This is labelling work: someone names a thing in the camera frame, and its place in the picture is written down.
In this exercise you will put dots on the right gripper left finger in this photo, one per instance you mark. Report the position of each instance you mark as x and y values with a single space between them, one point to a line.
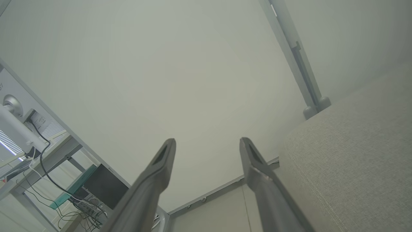
146 190

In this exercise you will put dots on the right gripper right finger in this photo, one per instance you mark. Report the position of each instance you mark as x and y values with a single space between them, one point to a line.
268 196

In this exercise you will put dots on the grey fabric sofa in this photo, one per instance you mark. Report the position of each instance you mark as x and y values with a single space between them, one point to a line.
354 154

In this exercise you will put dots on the black computer tower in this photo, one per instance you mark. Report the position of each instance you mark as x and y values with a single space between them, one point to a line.
104 185

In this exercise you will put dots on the teal flat box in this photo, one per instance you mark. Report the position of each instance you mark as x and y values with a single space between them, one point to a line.
75 187

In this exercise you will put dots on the grey office desk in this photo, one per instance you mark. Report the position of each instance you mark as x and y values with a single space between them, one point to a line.
54 151

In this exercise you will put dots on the silver monitor stand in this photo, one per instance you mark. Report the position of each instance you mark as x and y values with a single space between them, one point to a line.
16 129

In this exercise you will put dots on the white computer monitor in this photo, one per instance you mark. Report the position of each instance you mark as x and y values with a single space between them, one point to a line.
13 87

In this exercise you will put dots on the grey metal frame post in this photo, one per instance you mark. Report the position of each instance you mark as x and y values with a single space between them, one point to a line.
297 58

